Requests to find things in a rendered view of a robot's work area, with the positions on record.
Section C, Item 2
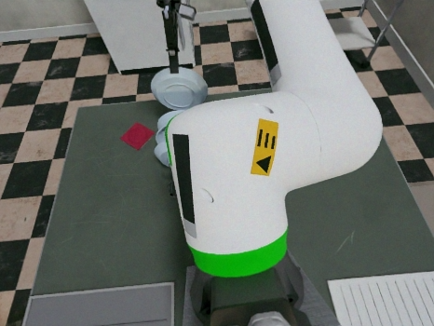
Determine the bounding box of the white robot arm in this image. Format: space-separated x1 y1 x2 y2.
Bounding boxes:
165 0 382 326

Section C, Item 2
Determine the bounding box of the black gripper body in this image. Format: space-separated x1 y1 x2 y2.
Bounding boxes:
156 0 182 23

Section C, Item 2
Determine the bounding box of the pink-red square coaster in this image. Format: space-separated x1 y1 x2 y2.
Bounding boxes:
120 122 155 151

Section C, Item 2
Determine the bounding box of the white ribbed draining mat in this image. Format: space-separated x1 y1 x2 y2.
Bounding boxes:
327 271 434 326

